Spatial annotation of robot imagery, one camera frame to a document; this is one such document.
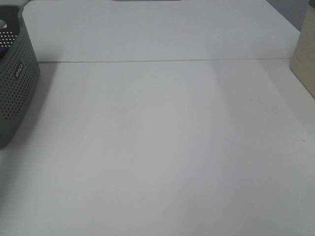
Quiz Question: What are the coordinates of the grey perforated plastic basket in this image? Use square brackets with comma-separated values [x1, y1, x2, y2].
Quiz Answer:
[0, 4, 40, 148]

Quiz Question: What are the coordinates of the beige box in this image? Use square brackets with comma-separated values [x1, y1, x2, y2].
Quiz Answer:
[289, 0, 315, 96]

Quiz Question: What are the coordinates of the blue microfiber towel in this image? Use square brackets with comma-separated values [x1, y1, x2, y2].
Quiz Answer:
[0, 47, 7, 60]

